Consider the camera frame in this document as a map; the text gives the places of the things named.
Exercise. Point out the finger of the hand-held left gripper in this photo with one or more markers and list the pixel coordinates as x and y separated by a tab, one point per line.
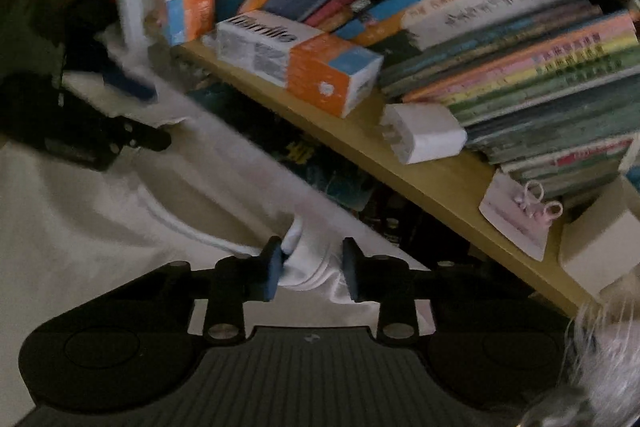
130	85
147	137

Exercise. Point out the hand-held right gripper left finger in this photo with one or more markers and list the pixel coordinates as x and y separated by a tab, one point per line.
272	277

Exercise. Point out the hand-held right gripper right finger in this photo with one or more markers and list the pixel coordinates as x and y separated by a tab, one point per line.
351	277

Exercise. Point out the cream printed shirt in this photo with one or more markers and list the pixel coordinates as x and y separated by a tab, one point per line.
100	207

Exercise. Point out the white charger plug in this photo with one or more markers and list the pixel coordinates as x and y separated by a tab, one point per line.
425	134

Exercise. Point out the long white orange box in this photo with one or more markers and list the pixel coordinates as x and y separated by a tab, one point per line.
290	57

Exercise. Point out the pink scissors on card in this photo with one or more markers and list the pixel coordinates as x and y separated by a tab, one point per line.
515	217

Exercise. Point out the white square pen holder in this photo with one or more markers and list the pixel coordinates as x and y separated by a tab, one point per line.
605	242

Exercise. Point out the row of colourful books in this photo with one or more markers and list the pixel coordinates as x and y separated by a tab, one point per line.
475	7

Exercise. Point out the wooden bookshelf with white frame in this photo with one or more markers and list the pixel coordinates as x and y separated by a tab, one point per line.
425	187

